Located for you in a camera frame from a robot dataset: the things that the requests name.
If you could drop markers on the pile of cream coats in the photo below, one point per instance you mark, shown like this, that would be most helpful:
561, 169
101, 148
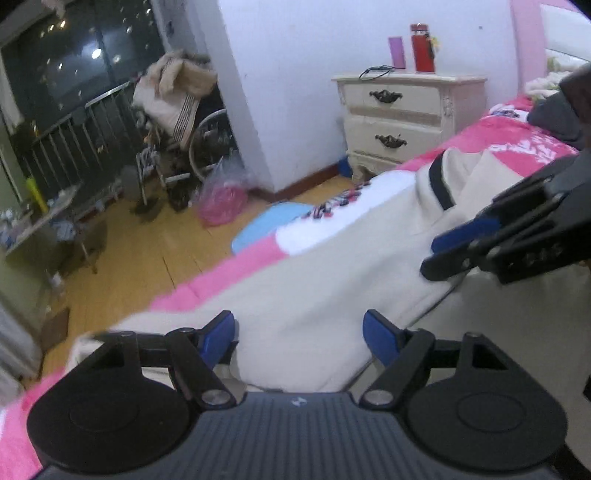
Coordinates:
171, 92

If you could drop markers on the small blue container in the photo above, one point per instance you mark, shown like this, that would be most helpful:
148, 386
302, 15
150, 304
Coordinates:
345, 166

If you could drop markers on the red thermos bottle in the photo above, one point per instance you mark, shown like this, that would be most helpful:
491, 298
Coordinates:
422, 53

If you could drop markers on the yellow-green bottle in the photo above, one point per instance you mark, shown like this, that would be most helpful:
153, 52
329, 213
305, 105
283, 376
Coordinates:
36, 196

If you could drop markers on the wheelchair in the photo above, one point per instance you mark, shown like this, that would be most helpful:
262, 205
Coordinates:
203, 138

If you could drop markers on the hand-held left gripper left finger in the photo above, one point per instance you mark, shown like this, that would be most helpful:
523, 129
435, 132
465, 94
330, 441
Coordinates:
219, 333

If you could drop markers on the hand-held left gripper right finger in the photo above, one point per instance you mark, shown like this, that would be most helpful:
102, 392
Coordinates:
381, 338

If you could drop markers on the cream zip jacket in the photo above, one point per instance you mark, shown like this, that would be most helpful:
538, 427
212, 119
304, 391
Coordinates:
346, 277

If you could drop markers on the dark grey cloth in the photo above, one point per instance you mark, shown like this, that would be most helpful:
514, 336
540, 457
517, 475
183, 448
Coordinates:
549, 120

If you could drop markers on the folding table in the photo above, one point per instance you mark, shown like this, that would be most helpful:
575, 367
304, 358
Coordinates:
37, 221

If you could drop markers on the pink plastic bag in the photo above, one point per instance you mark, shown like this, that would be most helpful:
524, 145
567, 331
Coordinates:
221, 203

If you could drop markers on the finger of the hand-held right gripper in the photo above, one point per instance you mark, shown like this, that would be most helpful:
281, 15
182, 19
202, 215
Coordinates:
461, 236
443, 270

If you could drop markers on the pink floral blanket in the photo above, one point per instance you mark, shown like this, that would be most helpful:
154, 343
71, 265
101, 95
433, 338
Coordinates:
217, 282

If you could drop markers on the light blue floor mat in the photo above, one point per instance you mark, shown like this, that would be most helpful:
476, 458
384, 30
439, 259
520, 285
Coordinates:
268, 226

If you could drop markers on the brown doormat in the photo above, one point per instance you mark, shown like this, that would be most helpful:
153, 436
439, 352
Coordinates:
55, 330

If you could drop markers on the cream nightstand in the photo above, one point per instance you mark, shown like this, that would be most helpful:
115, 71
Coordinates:
406, 115

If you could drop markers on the metal balcony railing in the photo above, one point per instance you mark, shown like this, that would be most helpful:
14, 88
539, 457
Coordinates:
83, 143

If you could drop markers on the purple cup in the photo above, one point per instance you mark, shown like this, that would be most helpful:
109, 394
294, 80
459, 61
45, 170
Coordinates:
398, 53

